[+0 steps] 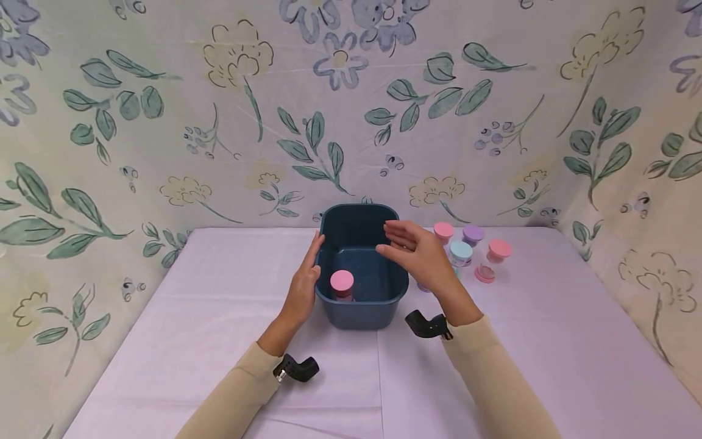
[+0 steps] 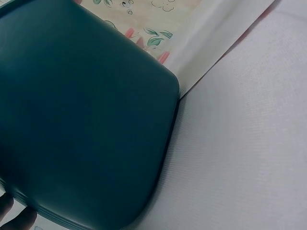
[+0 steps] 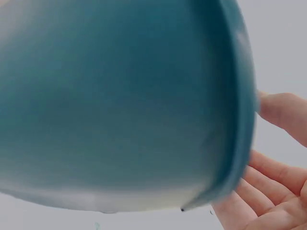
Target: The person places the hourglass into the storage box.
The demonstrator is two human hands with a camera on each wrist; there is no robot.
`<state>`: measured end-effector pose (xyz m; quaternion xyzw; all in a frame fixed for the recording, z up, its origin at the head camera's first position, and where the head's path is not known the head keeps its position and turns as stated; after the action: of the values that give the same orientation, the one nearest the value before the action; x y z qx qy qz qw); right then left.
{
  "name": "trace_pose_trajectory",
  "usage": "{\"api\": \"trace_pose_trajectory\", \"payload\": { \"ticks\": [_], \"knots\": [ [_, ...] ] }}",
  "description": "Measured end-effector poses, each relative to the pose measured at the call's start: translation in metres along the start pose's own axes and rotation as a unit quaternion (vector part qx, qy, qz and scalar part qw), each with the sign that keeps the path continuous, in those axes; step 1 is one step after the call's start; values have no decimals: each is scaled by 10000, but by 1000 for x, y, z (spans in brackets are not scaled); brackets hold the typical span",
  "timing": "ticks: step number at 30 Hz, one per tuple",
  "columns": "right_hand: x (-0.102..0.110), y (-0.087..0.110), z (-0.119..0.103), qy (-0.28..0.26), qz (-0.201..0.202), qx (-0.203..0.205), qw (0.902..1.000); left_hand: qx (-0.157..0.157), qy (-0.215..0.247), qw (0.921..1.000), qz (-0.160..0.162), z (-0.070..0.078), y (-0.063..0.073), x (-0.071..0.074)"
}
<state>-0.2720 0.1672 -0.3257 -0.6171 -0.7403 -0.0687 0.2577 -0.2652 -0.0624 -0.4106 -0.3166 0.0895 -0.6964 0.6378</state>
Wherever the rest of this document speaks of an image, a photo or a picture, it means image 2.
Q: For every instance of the person's left hand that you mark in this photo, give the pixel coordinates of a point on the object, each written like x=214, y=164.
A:
x=14, y=220

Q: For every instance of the stack of dark teal trays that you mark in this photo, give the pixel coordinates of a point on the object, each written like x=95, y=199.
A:
x=86, y=115

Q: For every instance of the person's left fingers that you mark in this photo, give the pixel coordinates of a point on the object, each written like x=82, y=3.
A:
x=14, y=220

